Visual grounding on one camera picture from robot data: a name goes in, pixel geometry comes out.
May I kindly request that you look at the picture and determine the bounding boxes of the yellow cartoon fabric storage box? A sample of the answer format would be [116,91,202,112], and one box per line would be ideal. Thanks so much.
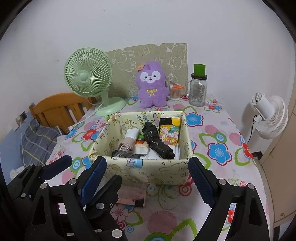
[88,111,193,185]

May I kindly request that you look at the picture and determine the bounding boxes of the orange small scissors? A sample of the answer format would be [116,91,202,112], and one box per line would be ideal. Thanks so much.
[170,84,185,90]

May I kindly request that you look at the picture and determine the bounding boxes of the wooden bed headboard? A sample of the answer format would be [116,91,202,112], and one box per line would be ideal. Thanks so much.
[29,92,96,133]

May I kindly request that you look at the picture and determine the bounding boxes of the wall power socket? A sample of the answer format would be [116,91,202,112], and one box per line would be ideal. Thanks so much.
[20,112,27,120]

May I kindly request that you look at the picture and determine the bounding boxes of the beige door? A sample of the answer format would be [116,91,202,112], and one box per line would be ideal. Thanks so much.
[256,44,296,229]

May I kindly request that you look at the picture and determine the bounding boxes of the pink wet wipes pack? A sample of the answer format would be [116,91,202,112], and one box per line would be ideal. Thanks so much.
[117,186,146,207]

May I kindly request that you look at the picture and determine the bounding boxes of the grey plaid pillow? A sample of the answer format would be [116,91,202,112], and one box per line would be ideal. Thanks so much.
[20,119,62,167]

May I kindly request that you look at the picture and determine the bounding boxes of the green desk fan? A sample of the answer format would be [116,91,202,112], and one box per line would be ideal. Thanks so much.
[64,47,126,116]

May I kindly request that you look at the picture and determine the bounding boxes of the purple plush bunny toy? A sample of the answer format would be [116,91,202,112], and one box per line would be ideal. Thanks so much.
[136,61,169,108]

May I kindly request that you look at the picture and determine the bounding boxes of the green cup on jar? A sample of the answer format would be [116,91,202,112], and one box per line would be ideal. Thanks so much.
[193,64,206,77]

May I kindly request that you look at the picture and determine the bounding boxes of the glass mason jar mug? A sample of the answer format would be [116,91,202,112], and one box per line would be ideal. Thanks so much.
[185,73,208,107]

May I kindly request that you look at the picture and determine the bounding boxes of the white standing fan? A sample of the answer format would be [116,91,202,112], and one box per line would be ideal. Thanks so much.
[251,92,288,140]

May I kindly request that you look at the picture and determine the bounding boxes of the yellow cartoon tissue pack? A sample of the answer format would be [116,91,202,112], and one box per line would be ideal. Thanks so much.
[159,115,181,146]

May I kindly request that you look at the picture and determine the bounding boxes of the black plastic bag bundle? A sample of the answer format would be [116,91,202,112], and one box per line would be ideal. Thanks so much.
[142,121,175,160]

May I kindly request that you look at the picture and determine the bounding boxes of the white and beige sock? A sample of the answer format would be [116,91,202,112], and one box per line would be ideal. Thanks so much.
[119,128,140,152]

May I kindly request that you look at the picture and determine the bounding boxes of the black fan power cable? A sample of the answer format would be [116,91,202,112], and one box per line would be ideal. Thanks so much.
[246,114,258,145]

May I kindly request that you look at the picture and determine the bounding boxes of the cotton swab container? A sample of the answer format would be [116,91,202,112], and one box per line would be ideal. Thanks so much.
[169,87,181,101]

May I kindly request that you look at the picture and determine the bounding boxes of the green cartoon puzzle board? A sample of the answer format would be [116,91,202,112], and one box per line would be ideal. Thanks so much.
[107,43,188,98]

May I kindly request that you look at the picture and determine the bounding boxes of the grey gloves bundle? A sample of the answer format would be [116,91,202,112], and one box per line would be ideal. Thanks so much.
[112,150,142,159]

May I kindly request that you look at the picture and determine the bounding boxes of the white fan power cable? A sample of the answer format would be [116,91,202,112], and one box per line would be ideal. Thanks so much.
[67,97,106,133]

